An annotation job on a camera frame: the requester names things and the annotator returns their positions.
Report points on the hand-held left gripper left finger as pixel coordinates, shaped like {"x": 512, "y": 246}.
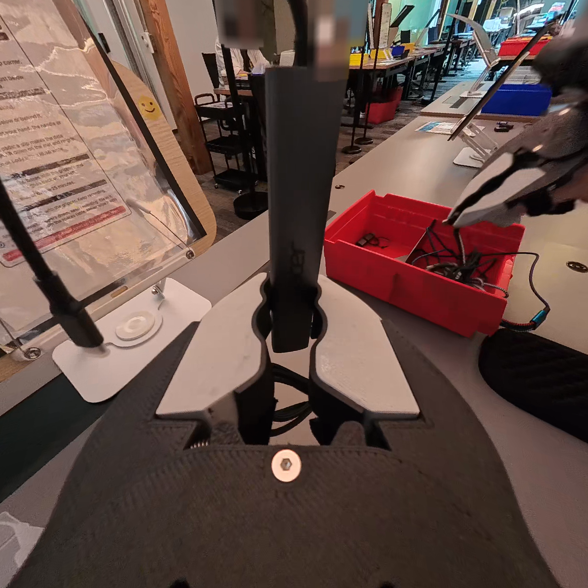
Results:
{"x": 216, "y": 363}

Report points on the red plastic bin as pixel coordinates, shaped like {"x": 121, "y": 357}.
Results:
{"x": 413, "y": 294}

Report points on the black board clear stand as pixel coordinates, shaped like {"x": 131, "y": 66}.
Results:
{"x": 473, "y": 158}

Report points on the blue white leaflet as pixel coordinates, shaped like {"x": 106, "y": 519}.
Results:
{"x": 445, "y": 127}

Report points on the black floor lamp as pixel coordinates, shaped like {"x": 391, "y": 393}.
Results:
{"x": 250, "y": 204}

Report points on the black rounded object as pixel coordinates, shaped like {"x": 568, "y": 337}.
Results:
{"x": 537, "y": 372}

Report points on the black bin divider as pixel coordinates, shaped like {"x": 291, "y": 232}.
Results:
{"x": 415, "y": 250}

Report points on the yellow smiley sticker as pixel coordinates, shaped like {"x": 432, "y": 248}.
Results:
{"x": 149, "y": 108}

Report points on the yellow plastic bin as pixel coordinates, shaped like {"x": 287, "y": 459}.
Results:
{"x": 359, "y": 59}

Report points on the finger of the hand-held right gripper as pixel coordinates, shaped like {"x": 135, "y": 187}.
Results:
{"x": 496, "y": 197}
{"x": 491, "y": 172}

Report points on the red storage bin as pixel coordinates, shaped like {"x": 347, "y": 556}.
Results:
{"x": 381, "y": 110}
{"x": 523, "y": 46}

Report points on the black office chair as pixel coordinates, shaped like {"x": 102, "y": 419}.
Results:
{"x": 257, "y": 138}

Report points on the wooden post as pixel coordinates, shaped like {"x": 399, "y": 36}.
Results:
{"x": 174, "y": 69}

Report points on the grey usb hub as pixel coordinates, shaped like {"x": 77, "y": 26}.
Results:
{"x": 298, "y": 183}

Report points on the large blue plastic bin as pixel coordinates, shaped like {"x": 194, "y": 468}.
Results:
{"x": 514, "y": 99}

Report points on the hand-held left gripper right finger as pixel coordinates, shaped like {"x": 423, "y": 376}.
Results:
{"x": 363, "y": 363}

